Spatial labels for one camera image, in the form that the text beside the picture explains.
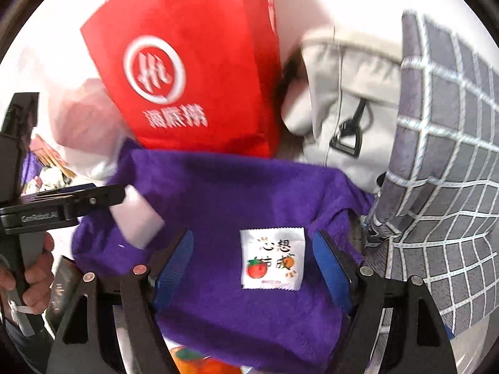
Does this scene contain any clear plastic bag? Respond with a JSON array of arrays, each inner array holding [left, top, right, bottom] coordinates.
[[12, 45, 135, 182]]

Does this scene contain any tomato print packet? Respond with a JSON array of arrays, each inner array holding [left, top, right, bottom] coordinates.
[[166, 343, 250, 374]]

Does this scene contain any grey checked pillow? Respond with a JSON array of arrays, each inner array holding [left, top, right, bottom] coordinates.
[[366, 10, 499, 338]]

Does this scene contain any black box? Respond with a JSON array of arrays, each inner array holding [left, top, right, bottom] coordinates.
[[45, 255, 84, 333]]

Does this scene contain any beige backpack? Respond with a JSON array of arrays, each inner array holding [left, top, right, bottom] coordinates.
[[281, 27, 404, 195]]

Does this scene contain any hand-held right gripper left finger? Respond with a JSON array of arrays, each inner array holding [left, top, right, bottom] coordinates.
[[49, 229, 196, 374]]

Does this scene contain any purple towel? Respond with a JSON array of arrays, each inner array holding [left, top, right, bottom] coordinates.
[[72, 138, 377, 374]]

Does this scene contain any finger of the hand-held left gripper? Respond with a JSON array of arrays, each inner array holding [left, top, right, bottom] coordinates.
[[27, 183, 96, 199], [58, 184, 126, 219]]

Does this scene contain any white tomato print sachet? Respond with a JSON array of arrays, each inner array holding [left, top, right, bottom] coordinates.
[[239, 227, 305, 292]]

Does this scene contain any wooden bed frame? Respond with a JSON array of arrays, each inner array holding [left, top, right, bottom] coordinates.
[[31, 134, 75, 180]]

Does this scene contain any white foam block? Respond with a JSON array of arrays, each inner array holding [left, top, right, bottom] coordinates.
[[109, 185, 166, 250]]

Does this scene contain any person's left hand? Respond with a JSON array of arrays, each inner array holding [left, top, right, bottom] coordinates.
[[0, 234, 55, 316]]

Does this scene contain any purple plush toy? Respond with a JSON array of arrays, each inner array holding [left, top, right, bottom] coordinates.
[[21, 152, 40, 188]]

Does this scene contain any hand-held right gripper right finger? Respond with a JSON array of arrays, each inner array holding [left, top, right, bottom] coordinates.
[[312, 230, 458, 374]]

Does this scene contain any floral print cloth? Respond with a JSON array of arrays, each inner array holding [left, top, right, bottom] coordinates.
[[39, 167, 75, 188]]

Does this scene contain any red paper bag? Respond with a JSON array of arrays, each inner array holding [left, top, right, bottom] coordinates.
[[80, 0, 283, 160]]

